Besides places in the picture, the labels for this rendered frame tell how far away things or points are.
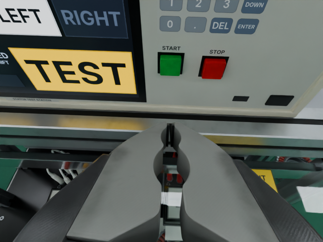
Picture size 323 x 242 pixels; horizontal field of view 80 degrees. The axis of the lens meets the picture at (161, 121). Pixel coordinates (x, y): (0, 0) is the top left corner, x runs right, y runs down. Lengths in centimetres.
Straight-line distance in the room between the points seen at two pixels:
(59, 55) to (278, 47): 18
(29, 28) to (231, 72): 17
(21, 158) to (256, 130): 31
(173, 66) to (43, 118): 16
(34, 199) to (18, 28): 49
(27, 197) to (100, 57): 50
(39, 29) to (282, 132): 25
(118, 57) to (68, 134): 11
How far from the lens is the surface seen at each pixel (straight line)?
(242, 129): 23
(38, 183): 64
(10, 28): 20
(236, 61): 19
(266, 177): 27
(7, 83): 26
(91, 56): 19
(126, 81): 20
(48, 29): 19
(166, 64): 17
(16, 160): 34
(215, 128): 22
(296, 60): 21
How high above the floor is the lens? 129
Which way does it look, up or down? 54 degrees down
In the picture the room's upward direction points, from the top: 1 degrees clockwise
